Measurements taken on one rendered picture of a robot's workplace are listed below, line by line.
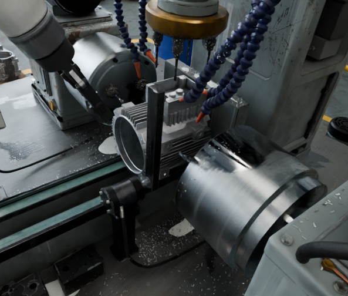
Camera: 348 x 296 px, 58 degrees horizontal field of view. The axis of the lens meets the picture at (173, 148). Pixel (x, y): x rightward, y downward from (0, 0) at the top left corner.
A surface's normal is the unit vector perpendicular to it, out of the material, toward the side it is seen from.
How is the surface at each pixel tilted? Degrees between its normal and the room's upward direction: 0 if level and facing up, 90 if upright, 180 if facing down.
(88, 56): 36
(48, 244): 90
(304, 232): 0
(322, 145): 0
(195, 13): 90
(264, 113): 90
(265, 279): 90
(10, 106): 0
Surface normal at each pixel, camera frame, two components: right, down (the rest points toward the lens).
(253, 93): -0.80, 0.33
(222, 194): -0.60, -0.19
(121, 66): 0.60, 0.54
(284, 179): -0.05, -0.71
